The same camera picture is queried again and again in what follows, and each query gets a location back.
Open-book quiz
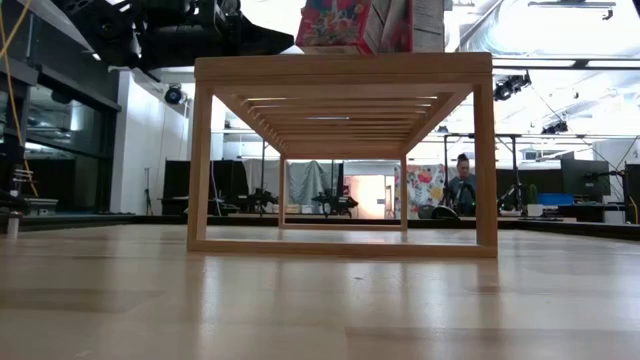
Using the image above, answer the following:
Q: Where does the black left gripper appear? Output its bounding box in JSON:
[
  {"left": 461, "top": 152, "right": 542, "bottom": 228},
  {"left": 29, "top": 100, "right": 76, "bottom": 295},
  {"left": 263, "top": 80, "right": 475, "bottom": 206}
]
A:
[{"left": 197, "top": 0, "right": 296, "bottom": 57}]

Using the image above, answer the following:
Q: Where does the red Froot Loops cereal box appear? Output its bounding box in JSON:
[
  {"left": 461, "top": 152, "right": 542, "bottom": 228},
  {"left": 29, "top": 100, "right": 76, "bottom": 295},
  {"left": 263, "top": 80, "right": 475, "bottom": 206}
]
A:
[
  {"left": 294, "top": 0, "right": 397, "bottom": 56},
  {"left": 393, "top": 0, "right": 415, "bottom": 54}
]

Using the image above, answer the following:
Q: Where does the green Apple Jacks cereal box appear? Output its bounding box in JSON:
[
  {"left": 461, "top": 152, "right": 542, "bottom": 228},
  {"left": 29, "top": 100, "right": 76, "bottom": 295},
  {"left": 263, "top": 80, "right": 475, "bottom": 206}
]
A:
[{"left": 411, "top": 0, "right": 446, "bottom": 53}]

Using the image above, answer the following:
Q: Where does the slatted wooden shelf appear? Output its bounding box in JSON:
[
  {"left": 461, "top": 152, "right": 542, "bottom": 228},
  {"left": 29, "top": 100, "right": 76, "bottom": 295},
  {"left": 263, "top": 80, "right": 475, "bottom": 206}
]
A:
[{"left": 186, "top": 51, "right": 499, "bottom": 260}]

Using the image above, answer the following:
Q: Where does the grey draped cloth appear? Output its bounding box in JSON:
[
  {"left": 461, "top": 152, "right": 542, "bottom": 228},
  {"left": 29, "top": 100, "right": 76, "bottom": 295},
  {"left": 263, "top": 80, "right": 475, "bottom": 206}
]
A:
[{"left": 286, "top": 159, "right": 335, "bottom": 207}]

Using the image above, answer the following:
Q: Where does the black partition panel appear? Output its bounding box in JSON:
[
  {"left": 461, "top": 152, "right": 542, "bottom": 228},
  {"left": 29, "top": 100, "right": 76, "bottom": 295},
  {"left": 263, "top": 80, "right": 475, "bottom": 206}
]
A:
[{"left": 162, "top": 159, "right": 249, "bottom": 215}]

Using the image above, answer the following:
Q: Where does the thin black tripod stand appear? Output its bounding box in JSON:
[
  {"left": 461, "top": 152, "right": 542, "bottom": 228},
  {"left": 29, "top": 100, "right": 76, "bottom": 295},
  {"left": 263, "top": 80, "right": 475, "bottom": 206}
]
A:
[{"left": 143, "top": 167, "right": 154, "bottom": 216}]

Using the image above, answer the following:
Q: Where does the floral patterned panel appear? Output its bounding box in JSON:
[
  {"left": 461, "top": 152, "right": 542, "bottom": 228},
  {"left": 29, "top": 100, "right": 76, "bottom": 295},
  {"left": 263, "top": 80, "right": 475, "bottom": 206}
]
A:
[{"left": 393, "top": 163, "right": 447, "bottom": 220}]

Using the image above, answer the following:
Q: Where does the person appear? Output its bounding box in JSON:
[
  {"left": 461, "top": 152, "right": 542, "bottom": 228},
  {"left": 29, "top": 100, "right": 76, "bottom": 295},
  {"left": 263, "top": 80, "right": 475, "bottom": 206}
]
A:
[{"left": 446, "top": 152, "right": 479, "bottom": 217}]

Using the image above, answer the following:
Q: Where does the black ceiling spotlight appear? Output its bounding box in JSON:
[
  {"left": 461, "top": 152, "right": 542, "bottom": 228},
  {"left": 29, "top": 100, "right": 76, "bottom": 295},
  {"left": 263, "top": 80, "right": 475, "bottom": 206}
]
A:
[
  {"left": 492, "top": 73, "right": 532, "bottom": 102},
  {"left": 539, "top": 119, "right": 570, "bottom": 135}
]

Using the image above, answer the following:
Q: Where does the long ceiling light strip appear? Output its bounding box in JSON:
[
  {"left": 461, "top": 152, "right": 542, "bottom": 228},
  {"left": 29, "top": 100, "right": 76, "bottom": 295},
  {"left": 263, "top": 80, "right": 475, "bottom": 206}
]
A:
[{"left": 492, "top": 58, "right": 640, "bottom": 69}]

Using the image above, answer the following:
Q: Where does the grey plastic tray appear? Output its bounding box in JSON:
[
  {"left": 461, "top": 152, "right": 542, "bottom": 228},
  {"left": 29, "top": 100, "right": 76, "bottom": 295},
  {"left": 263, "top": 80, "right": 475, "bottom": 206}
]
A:
[{"left": 24, "top": 197, "right": 60, "bottom": 217}]

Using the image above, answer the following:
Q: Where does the white table foot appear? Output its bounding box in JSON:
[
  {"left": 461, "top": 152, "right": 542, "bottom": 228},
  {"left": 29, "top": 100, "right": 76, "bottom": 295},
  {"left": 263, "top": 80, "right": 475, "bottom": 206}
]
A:
[{"left": 5, "top": 210, "right": 21, "bottom": 239}]

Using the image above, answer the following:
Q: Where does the small potted cactus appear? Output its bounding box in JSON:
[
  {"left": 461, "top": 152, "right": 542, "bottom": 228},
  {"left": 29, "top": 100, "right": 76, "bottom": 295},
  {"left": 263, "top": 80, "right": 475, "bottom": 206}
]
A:
[{"left": 524, "top": 182, "right": 545, "bottom": 217}]

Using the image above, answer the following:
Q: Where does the blue storage bin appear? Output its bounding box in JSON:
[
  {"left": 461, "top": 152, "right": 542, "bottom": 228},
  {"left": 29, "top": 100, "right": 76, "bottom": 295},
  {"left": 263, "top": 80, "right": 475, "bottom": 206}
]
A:
[{"left": 537, "top": 193, "right": 575, "bottom": 207}]

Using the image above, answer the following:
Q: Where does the black computer monitor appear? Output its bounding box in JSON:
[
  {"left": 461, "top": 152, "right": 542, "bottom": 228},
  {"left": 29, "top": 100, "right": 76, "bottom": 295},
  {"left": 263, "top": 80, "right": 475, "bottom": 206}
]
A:
[{"left": 559, "top": 158, "right": 612, "bottom": 197}]

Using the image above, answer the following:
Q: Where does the round black ceiling camera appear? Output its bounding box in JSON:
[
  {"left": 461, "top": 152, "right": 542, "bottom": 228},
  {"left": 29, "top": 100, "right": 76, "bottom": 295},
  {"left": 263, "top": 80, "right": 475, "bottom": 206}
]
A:
[{"left": 163, "top": 84, "right": 184, "bottom": 106}]

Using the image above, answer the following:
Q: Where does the yellow cable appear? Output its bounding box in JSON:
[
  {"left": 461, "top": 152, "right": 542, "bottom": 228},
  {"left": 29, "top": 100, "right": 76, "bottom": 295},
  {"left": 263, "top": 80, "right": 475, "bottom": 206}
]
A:
[{"left": 0, "top": 0, "right": 40, "bottom": 197}]

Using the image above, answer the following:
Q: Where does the black aluminium table frame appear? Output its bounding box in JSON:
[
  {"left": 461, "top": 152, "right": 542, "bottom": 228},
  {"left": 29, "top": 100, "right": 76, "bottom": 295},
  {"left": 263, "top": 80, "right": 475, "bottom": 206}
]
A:
[{"left": 0, "top": 212, "right": 640, "bottom": 241}]

